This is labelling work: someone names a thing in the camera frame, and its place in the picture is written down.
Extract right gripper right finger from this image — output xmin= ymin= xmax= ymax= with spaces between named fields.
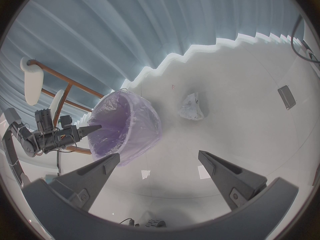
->
xmin=198 ymin=150 xmax=268 ymax=213

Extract white cushioned wooden chair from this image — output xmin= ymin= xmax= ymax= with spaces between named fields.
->
xmin=20 ymin=56 xmax=105 ymax=156

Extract white plastic wrapper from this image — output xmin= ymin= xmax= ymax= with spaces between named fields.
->
xmin=179 ymin=92 xmax=204 ymax=121

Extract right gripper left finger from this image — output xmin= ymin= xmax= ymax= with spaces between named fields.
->
xmin=49 ymin=153 xmax=120 ymax=212

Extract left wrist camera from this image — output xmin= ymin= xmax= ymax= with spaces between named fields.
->
xmin=59 ymin=115 xmax=73 ymax=129

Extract purple plastic bag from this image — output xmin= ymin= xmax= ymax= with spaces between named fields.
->
xmin=87 ymin=89 xmax=163 ymax=168

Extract white trash bin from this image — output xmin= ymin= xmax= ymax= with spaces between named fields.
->
xmin=94 ymin=91 xmax=160 ymax=166

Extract pale blue curtain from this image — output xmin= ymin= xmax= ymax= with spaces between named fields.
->
xmin=0 ymin=0 xmax=304 ymax=134

